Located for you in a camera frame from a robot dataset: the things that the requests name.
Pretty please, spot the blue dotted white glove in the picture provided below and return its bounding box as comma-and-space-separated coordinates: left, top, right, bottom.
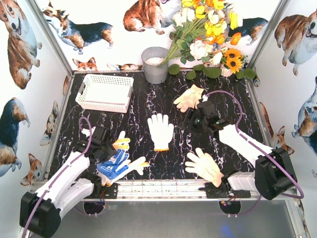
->
97, 149, 130, 180

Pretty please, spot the white knit glove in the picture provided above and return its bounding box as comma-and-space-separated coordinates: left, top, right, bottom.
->
147, 114, 174, 151

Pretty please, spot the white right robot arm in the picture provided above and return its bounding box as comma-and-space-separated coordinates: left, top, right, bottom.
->
183, 101, 298, 200

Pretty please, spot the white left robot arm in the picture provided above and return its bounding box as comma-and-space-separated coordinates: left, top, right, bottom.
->
19, 126, 116, 238

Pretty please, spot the white perforated storage basket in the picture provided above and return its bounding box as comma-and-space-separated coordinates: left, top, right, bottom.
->
75, 74, 134, 113

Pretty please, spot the orange striped white glove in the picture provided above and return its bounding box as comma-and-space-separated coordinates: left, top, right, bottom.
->
112, 131, 131, 151

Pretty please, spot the cream glove near flowers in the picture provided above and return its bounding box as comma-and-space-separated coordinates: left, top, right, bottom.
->
173, 85, 204, 113

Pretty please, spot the white glove orange cuff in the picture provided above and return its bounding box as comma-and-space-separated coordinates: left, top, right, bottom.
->
99, 157, 150, 186

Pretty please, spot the cream glove front right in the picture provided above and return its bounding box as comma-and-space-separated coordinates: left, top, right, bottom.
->
185, 148, 224, 187

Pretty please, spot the sunflower pot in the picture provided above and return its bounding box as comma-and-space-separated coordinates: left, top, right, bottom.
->
220, 48, 248, 77

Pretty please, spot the grey metal bucket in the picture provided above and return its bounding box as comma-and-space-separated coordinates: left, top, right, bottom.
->
141, 47, 168, 84

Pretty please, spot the artificial flower bouquet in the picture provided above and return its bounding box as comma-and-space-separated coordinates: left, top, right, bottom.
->
161, 0, 243, 65

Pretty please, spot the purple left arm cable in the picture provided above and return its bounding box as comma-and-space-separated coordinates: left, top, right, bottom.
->
21, 117, 94, 238

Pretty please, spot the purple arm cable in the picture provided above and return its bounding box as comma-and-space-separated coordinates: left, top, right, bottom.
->
21, 117, 94, 238
204, 90, 305, 216

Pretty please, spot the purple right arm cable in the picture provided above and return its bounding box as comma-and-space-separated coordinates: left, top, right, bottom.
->
204, 90, 305, 216

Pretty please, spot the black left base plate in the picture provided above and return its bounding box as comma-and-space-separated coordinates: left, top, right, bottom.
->
85, 183, 118, 199

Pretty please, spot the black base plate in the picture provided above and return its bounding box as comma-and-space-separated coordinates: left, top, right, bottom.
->
85, 183, 118, 199
200, 182, 251, 198

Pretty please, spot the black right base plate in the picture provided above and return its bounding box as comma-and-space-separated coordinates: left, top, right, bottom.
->
200, 182, 251, 198

